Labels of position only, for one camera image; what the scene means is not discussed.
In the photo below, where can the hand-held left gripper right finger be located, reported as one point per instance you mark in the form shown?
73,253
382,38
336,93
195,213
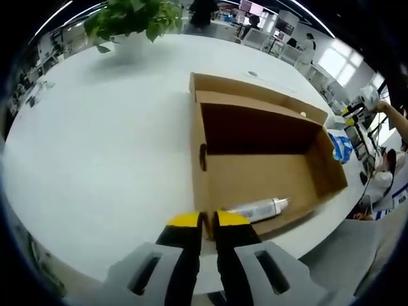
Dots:
242,274

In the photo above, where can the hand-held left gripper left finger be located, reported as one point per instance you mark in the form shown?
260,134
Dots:
114,283

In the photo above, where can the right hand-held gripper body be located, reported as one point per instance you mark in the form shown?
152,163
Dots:
371,99

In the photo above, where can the blue white plastic packet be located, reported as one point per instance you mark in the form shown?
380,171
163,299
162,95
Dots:
342,148

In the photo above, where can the brown cardboard shoe box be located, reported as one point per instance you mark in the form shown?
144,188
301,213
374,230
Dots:
255,175

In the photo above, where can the person's head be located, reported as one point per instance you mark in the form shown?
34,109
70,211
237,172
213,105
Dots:
392,156

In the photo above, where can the person's light shirt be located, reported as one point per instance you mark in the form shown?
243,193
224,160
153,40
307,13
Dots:
384,188

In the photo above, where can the long curved ceiling light strip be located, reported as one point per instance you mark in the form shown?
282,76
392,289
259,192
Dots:
315,16

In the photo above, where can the grey mesh office chair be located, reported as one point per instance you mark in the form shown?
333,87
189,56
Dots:
344,255

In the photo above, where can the white office chair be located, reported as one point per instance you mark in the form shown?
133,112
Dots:
255,38

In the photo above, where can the pink lit monitor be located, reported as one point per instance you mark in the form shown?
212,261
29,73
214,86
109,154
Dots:
252,6

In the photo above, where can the small device on table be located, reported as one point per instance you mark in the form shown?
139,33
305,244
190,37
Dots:
39,94

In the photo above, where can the green plant in white pot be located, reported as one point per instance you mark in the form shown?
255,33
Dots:
134,19

